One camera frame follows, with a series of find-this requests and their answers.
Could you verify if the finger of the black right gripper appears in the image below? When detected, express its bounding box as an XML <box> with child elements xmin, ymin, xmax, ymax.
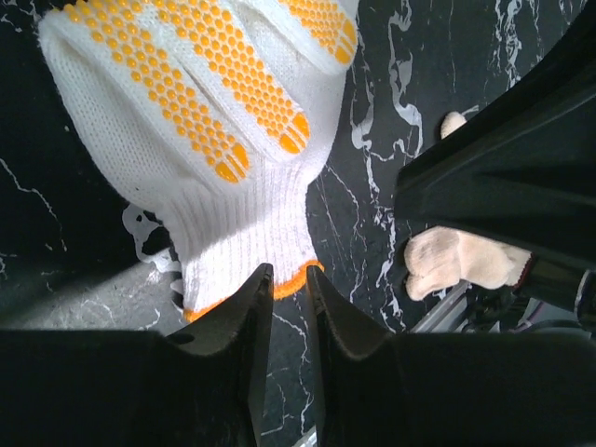
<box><xmin>395</xmin><ymin>2</ymin><xmax>595</xmax><ymax>269</ymax></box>

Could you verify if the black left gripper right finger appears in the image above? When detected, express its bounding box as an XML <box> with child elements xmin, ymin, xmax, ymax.
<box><xmin>306</xmin><ymin>266</ymin><xmax>595</xmax><ymax>446</ymax></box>

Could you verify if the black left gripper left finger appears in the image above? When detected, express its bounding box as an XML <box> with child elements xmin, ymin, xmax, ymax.
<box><xmin>1</xmin><ymin>264</ymin><xmax>274</xmax><ymax>446</ymax></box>

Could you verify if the orange striped white glove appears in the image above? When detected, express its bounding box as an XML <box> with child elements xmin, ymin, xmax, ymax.
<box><xmin>38</xmin><ymin>0</ymin><xmax>358</xmax><ymax>320</ymax></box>

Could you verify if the cream glove front right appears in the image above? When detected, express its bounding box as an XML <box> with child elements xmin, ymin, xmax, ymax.
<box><xmin>403</xmin><ymin>111</ymin><xmax>535</xmax><ymax>302</ymax></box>

